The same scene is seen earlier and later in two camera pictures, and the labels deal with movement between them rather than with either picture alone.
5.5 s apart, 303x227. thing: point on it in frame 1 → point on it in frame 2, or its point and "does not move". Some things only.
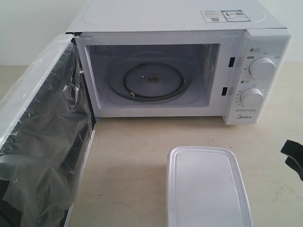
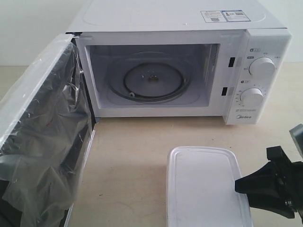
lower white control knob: x=252 y=98 does not move
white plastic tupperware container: x=205 y=188 does not move
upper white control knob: x=262 y=67 does not move
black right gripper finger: x=294 y=150 → x=262 y=187
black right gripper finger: x=294 y=164 → x=277 y=155
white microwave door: x=47 y=129 does not move
